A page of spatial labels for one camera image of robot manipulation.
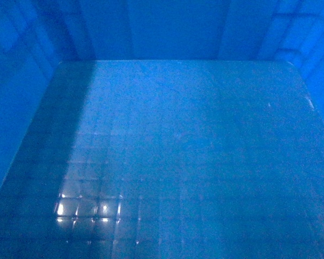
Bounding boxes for blue plastic crate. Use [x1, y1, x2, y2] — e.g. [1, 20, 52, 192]
[0, 1, 324, 258]

